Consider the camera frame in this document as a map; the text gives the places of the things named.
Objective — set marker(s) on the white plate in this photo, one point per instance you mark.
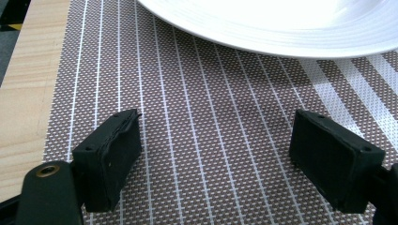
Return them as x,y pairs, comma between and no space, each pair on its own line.
281,22

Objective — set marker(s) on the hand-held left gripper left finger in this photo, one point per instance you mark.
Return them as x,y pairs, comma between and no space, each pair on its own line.
108,162

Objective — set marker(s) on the brown striped woven placemat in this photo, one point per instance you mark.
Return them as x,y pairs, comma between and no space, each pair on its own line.
212,125

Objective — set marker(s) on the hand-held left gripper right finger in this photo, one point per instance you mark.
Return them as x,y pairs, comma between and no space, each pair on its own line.
331,162

